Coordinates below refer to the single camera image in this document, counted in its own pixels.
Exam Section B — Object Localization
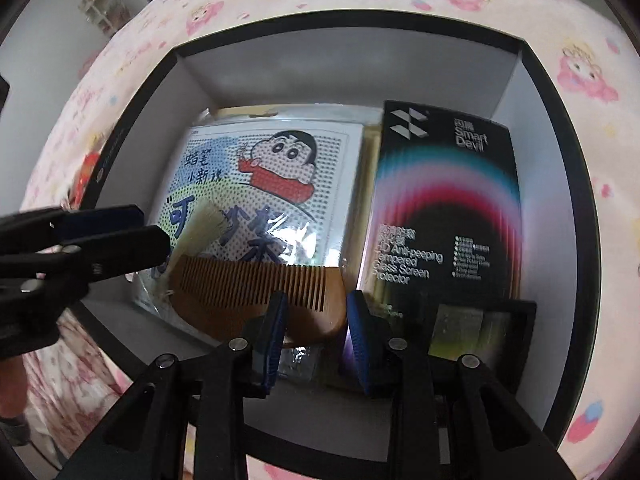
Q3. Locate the silver foil packet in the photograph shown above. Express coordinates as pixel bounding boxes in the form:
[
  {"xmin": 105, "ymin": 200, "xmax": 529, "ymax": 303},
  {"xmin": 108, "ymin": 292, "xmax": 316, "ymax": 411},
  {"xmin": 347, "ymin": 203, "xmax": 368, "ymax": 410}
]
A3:
[{"xmin": 276, "ymin": 344, "xmax": 327, "ymax": 382}]

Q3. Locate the wooden comb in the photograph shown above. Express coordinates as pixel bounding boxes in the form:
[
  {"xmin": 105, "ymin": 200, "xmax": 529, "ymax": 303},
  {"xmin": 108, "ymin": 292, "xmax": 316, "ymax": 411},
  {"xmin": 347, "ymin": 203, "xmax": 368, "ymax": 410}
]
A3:
[{"xmin": 170, "ymin": 252, "xmax": 349, "ymax": 349}]

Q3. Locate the cartoon print packet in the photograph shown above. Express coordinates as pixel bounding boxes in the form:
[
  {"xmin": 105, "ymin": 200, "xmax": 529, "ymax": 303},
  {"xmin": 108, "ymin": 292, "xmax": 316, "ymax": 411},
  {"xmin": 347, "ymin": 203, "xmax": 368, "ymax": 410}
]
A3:
[{"xmin": 132, "ymin": 115, "xmax": 367, "ymax": 313}]

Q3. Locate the cream bristle brush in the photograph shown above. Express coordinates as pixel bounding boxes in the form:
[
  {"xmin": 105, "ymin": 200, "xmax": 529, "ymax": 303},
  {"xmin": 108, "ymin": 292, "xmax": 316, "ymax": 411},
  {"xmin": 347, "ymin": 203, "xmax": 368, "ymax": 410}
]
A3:
[{"xmin": 161, "ymin": 200, "xmax": 236, "ymax": 296}]

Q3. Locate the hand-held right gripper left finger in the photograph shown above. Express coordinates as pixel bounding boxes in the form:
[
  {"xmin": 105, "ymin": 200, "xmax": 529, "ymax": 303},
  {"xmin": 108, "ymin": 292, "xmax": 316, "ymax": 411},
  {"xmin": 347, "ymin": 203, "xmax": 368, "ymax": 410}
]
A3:
[{"xmin": 65, "ymin": 291, "xmax": 290, "ymax": 480}]

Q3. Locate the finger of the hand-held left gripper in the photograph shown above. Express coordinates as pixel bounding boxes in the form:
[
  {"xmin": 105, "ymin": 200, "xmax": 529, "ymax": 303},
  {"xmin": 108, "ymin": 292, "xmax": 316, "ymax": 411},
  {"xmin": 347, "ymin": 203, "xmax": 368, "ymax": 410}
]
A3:
[
  {"xmin": 0, "ymin": 226, "xmax": 172, "ymax": 283},
  {"xmin": 0, "ymin": 204, "xmax": 147, "ymax": 257}
]

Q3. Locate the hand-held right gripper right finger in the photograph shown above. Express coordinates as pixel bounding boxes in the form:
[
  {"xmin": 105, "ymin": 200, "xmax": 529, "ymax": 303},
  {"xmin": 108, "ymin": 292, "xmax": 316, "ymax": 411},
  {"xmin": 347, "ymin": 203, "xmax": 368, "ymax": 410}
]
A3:
[{"xmin": 346, "ymin": 289, "xmax": 576, "ymax": 480}]

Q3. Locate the black grey-lined container box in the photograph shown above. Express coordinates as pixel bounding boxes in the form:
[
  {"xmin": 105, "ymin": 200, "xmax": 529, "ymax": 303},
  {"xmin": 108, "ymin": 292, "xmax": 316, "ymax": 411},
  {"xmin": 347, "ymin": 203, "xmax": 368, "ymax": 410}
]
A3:
[{"xmin": 20, "ymin": 22, "xmax": 597, "ymax": 450}]

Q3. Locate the white storage rack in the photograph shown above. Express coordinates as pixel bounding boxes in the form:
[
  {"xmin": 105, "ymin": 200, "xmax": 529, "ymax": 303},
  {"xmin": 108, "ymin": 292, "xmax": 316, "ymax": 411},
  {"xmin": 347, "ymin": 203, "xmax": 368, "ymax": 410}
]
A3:
[{"xmin": 77, "ymin": 0, "xmax": 135, "ymax": 37}]

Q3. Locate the person's left forearm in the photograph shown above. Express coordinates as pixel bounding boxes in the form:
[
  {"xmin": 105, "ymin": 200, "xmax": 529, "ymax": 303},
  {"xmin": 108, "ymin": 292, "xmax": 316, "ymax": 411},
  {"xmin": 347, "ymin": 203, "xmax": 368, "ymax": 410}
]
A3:
[{"xmin": 0, "ymin": 355, "xmax": 40, "ymax": 447}]

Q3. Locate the black screen protector box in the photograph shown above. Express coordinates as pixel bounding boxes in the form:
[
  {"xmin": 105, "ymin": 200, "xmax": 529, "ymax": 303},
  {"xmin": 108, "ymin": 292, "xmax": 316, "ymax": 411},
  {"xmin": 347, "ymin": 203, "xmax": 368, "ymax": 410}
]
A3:
[{"xmin": 357, "ymin": 99, "xmax": 525, "ymax": 313}]

